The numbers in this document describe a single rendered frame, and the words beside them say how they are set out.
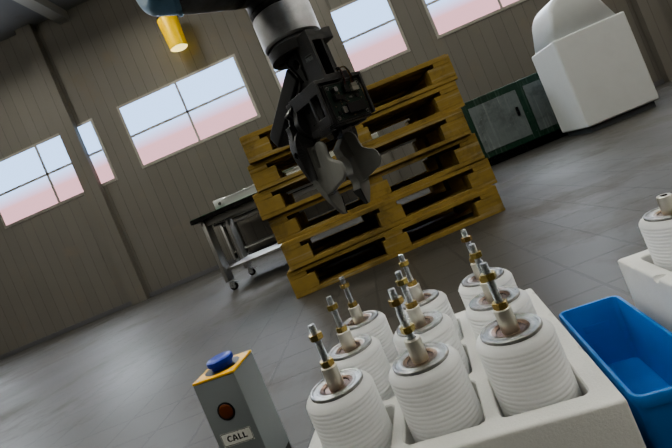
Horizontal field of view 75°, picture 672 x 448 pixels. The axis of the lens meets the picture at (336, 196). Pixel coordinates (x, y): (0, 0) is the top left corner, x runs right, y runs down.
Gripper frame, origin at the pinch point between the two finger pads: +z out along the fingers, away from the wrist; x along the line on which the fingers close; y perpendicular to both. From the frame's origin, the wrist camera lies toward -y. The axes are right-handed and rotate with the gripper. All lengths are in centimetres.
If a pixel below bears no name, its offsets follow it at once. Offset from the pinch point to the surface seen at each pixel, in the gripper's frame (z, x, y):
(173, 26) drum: -361, 282, -643
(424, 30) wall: -196, 614, -432
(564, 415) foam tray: 29.5, 3.8, 15.1
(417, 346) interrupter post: 20.2, -0.2, 1.5
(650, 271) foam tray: 30, 40, 12
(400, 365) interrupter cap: 22.0, -2.0, -1.0
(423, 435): 29.5, -4.5, 1.3
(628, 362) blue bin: 47, 42, 2
